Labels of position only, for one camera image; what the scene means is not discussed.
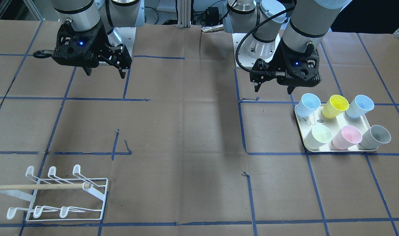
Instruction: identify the light blue cup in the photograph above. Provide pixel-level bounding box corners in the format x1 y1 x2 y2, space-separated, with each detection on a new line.
295 93 321 118

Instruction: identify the white wire cup rack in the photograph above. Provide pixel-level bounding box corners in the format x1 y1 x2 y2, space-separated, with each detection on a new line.
0 165 109 222

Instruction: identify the yellow cup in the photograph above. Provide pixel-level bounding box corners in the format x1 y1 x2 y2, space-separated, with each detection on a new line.
321 94 349 119

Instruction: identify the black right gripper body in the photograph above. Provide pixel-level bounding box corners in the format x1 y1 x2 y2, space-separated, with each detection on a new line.
51 22 132 70

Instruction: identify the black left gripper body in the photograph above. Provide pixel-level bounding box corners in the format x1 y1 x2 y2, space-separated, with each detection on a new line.
250 40 321 87

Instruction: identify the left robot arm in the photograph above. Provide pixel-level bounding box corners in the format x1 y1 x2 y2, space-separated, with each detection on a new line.
222 0 349 94

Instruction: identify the white cup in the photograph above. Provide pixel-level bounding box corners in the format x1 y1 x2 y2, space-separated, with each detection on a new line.
304 125 332 149

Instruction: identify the grey cup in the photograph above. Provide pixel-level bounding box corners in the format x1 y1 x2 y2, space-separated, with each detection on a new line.
360 125 391 149

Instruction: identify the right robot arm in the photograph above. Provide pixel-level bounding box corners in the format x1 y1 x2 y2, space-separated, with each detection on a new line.
51 0 145 79

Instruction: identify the pink cup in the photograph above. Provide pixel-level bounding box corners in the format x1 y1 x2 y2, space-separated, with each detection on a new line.
332 125 362 150

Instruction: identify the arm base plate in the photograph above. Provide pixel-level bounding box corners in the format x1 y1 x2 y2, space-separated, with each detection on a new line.
232 33 281 69
108 27 137 56

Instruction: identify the cream plastic tray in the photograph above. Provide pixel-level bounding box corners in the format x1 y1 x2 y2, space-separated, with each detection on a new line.
294 104 378 152

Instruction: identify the black corrugated cable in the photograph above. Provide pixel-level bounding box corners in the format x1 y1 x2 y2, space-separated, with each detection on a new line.
235 7 295 74

